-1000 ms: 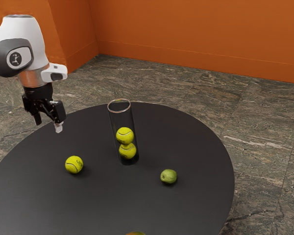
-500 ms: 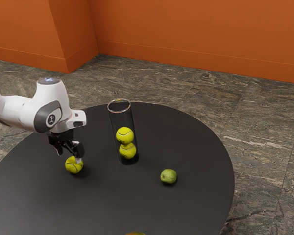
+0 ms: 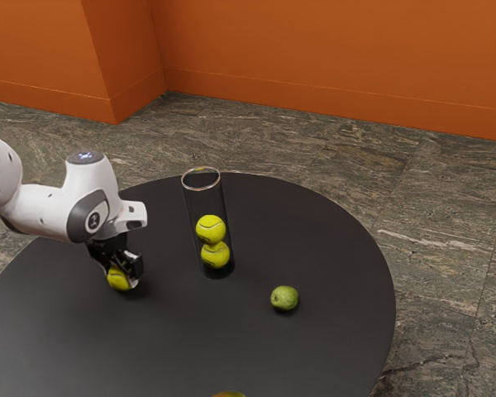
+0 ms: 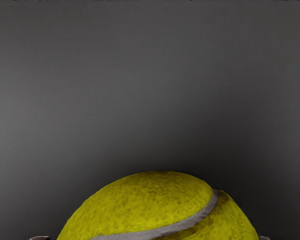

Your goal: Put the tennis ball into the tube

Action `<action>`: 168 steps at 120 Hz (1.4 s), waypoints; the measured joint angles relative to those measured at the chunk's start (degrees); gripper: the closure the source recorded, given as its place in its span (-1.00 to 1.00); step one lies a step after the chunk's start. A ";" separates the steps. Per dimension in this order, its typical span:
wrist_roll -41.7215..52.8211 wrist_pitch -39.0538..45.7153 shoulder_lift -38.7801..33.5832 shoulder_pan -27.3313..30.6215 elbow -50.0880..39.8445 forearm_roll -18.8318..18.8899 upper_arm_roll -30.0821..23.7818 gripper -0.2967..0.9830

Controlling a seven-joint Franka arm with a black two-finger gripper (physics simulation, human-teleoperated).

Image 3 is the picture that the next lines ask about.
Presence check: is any yellow-green tennis ball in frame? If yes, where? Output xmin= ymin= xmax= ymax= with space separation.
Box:
xmin=195 ymin=214 xmax=227 ymax=245
xmin=106 ymin=265 xmax=136 ymax=292
xmin=200 ymin=241 xmax=231 ymax=270

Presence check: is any green apple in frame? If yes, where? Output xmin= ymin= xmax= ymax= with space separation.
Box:
xmin=270 ymin=285 xmax=300 ymax=313

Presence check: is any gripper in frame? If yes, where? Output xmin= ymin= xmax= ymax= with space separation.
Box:
xmin=85 ymin=232 xmax=145 ymax=289

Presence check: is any clear cylindrical tube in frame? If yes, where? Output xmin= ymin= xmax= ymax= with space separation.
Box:
xmin=180 ymin=165 xmax=236 ymax=281

